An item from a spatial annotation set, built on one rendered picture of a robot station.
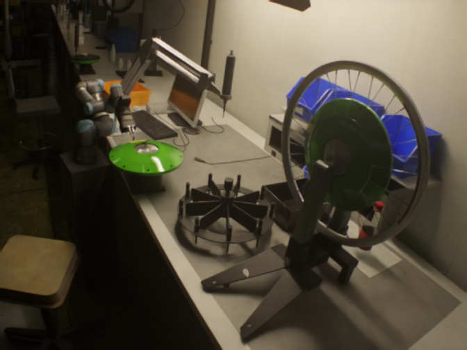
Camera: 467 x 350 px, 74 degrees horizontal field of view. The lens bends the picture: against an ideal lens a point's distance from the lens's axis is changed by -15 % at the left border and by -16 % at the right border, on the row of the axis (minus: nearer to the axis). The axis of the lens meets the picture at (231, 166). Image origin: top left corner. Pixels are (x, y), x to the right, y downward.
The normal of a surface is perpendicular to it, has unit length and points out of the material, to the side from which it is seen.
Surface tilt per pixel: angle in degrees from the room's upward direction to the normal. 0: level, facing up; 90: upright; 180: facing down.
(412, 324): 0
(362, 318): 0
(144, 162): 21
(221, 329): 0
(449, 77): 90
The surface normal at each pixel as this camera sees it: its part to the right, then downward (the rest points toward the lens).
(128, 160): -0.04, -0.71
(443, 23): -0.87, 0.11
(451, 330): 0.13, -0.89
